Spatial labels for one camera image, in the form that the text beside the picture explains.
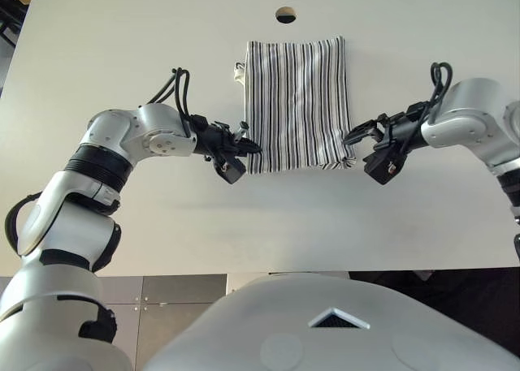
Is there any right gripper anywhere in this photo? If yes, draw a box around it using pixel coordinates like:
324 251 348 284
343 106 426 154

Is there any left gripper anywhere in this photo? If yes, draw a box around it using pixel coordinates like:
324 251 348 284
189 114 263 162

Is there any striped T-shirt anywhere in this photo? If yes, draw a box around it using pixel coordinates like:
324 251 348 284
232 35 358 175

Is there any robot body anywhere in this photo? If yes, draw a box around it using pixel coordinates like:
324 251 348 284
141 270 520 371

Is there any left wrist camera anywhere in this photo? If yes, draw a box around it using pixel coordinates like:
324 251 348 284
210 154 248 185

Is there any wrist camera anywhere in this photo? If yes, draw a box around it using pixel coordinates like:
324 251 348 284
362 145 408 186
210 154 248 185

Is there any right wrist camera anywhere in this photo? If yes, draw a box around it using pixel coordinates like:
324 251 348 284
362 145 408 186

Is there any black cable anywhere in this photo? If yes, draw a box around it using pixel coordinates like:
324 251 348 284
146 67 197 139
404 61 453 145

